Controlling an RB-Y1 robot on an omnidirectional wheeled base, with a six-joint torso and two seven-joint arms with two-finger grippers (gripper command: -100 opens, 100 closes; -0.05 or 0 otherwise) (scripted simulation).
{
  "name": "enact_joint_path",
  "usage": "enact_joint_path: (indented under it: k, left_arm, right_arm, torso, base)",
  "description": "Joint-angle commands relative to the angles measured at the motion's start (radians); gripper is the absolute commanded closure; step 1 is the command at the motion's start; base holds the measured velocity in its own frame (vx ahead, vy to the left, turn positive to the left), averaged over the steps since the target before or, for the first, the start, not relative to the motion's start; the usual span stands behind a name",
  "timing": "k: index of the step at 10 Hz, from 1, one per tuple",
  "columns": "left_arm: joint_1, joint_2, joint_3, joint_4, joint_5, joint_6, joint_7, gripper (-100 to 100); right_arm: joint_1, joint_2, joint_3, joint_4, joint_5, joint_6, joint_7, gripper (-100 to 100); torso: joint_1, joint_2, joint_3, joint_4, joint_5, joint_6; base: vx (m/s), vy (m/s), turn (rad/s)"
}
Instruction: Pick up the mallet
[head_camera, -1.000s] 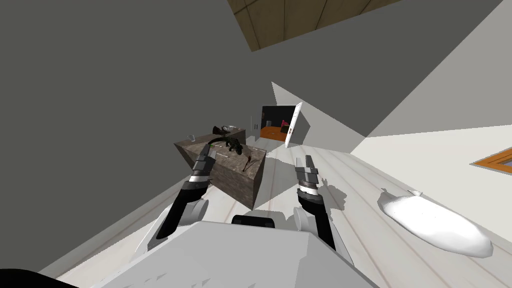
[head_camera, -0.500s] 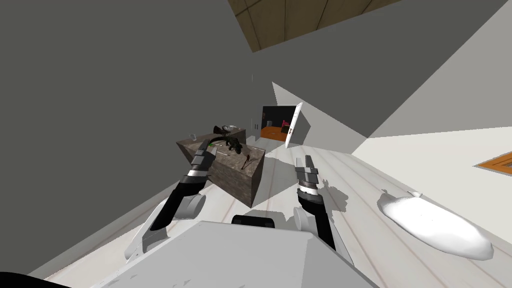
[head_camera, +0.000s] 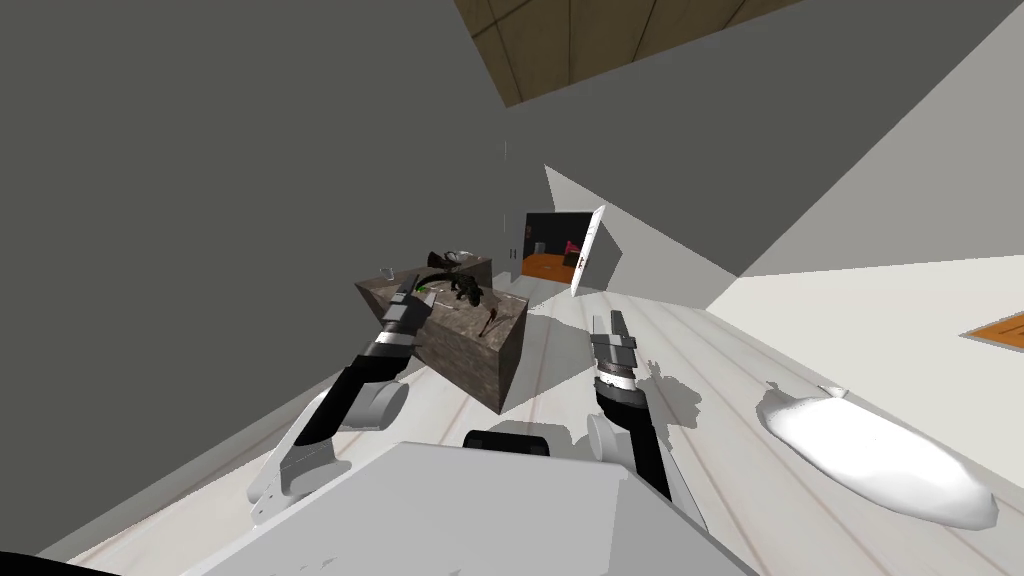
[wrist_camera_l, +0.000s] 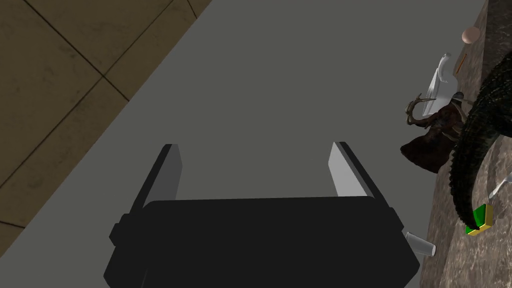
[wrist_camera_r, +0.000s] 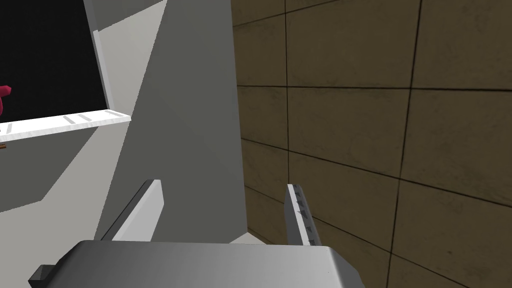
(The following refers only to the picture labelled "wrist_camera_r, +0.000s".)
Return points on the red object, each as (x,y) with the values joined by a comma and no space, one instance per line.
(3,98)

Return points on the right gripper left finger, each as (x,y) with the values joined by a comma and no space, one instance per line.
(138,218)

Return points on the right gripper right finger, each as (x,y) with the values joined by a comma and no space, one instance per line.
(300,220)

